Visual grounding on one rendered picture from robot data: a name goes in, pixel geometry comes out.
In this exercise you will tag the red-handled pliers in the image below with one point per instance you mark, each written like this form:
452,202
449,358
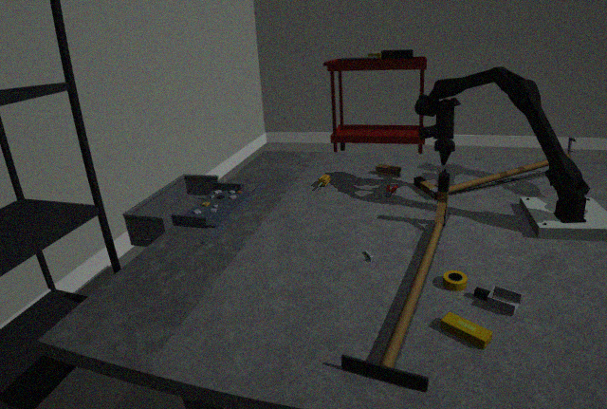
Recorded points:
388,192

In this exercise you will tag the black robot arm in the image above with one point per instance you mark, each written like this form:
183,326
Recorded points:
563,173

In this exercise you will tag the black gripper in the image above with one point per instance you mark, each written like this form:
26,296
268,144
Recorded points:
444,143

